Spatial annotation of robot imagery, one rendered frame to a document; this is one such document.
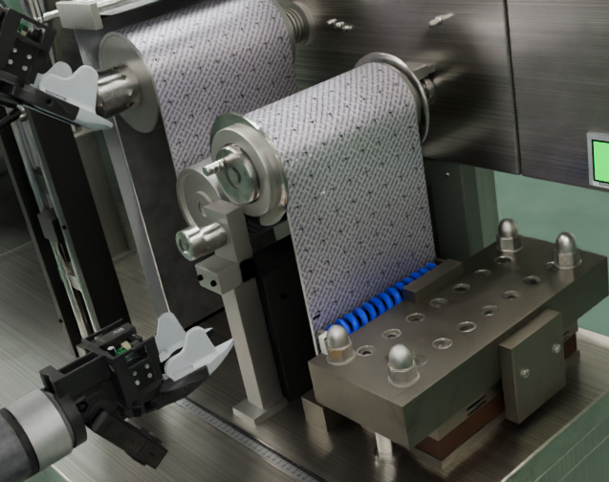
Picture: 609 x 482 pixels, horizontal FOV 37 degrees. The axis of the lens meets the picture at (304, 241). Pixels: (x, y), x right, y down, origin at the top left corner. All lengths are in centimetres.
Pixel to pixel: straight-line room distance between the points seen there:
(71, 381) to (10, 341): 72
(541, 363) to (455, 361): 14
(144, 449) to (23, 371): 56
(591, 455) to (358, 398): 35
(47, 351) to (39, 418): 65
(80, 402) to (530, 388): 54
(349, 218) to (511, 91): 27
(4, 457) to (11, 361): 67
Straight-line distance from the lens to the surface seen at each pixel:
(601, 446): 127
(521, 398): 114
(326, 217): 112
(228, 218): 111
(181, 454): 123
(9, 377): 155
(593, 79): 113
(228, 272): 113
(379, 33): 134
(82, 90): 96
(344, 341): 108
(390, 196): 119
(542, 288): 119
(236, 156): 107
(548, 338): 115
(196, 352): 101
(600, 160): 115
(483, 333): 111
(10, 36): 92
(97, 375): 97
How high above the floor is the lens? 162
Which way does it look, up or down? 25 degrees down
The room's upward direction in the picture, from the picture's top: 12 degrees counter-clockwise
